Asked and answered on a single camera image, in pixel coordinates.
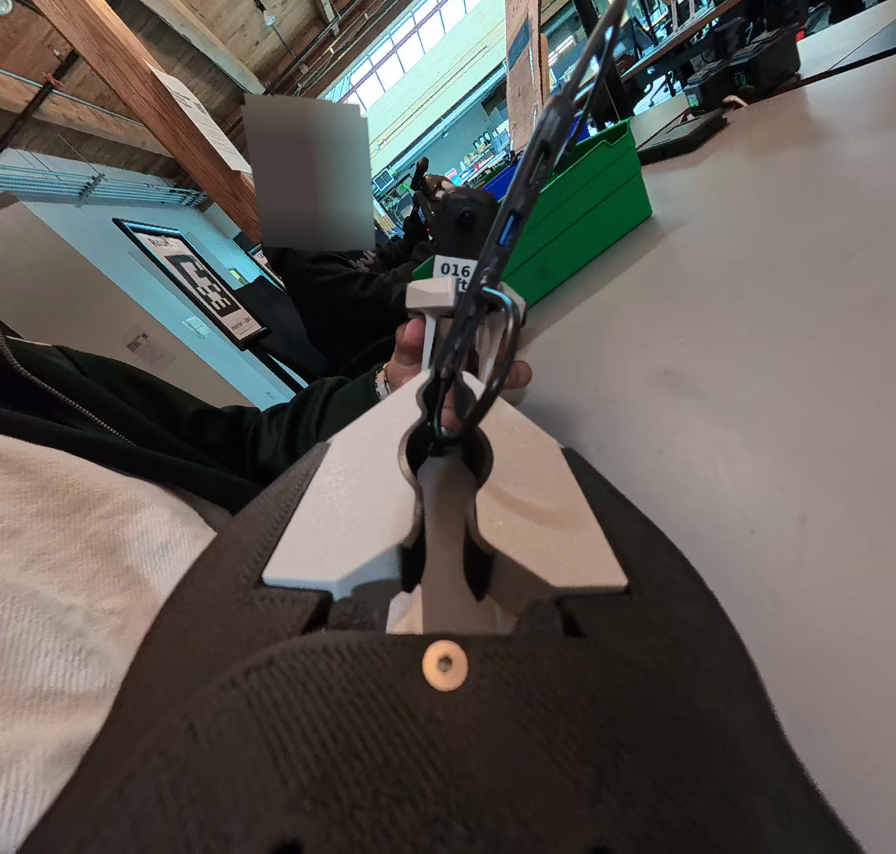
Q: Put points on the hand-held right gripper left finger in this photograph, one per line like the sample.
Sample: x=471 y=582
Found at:
x=343 y=518

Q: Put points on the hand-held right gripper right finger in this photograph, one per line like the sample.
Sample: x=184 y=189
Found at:
x=546 y=518

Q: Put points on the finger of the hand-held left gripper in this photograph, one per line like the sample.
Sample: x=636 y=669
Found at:
x=428 y=295
x=509 y=311

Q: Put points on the black usb hub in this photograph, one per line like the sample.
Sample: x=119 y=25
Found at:
x=539 y=146

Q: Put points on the green plastic bin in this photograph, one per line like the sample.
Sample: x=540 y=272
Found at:
x=595 y=202

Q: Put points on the person's left forearm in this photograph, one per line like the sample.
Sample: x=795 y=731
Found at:
x=315 y=420

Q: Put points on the grey desk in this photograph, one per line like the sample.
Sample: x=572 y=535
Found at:
x=735 y=308

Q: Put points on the black desk mat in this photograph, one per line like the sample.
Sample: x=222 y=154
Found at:
x=861 y=52

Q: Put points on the person's left hand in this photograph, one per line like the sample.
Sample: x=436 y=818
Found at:
x=407 y=360

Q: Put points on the blue plastic bin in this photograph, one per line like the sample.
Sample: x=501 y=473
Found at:
x=493 y=185

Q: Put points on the framed marker poster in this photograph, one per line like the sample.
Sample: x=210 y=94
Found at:
x=203 y=287

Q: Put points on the black flat box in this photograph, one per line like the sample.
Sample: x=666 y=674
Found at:
x=679 y=136

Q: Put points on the person's dark green jacket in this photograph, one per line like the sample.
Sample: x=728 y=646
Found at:
x=105 y=406

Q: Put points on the person's cream sweater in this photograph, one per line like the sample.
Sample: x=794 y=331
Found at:
x=84 y=623

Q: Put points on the white paper sign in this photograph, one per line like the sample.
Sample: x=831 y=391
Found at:
x=203 y=122

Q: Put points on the black battery charger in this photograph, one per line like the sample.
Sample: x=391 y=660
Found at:
x=766 y=62
x=707 y=87

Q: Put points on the wooden workbench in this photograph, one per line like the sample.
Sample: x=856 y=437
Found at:
x=700 y=45

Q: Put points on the wooden beam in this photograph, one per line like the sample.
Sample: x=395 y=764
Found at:
x=126 y=76

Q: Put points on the white wall plate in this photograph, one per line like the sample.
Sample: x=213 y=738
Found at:
x=197 y=326

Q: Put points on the grey wall conduits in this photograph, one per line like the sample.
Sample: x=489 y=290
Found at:
x=105 y=188

